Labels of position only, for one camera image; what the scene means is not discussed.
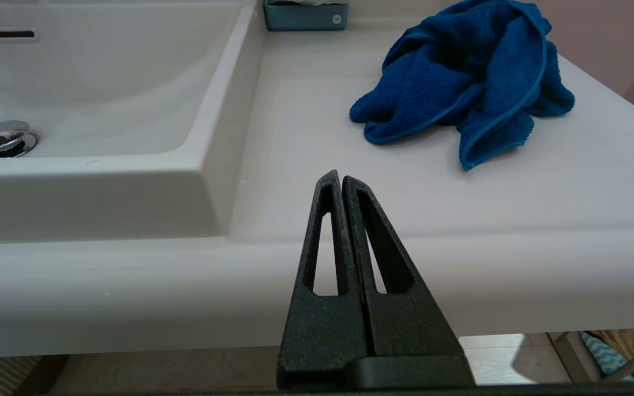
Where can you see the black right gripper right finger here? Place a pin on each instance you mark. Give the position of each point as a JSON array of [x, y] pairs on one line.
[[405, 330]]

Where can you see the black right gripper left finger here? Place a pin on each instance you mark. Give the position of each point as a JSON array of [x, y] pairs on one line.
[[322, 330]]

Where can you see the blue microfibre cloth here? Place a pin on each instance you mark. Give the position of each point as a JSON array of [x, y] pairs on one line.
[[460, 71]]

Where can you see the white ceramic sink basin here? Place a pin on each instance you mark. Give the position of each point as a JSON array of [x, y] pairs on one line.
[[102, 82]]

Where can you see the teal striped cloth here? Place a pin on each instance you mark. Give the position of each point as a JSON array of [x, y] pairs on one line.
[[603, 357]]

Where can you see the yellow cloth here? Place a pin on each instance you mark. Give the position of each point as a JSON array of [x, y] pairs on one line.
[[625, 344]]

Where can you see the blue soap dish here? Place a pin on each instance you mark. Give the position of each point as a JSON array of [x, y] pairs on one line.
[[306, 17]]

